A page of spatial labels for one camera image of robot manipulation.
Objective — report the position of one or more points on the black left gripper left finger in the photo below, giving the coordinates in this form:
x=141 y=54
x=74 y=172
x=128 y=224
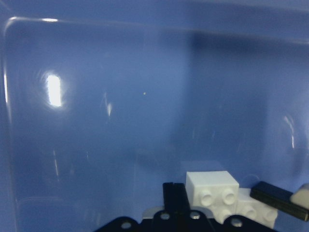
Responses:
x=177 y=216

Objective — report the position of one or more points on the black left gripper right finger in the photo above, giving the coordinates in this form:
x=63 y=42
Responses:
x=295 y=204

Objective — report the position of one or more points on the white block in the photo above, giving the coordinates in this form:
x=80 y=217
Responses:
x=216 y=191

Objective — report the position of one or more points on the blue plastic tray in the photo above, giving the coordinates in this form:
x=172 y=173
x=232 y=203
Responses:
x=102 y=101

